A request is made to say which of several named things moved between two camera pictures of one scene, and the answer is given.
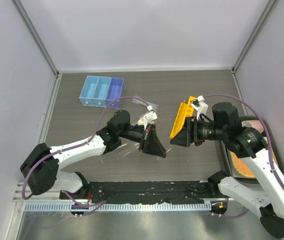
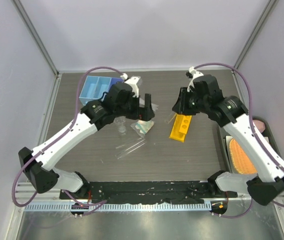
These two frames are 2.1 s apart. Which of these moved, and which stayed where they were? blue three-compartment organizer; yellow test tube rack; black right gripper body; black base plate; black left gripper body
Moved: black left gripper body; black right gripper body
Stayed: yellow test tube rack; black base plate; blue three-compartment organizer
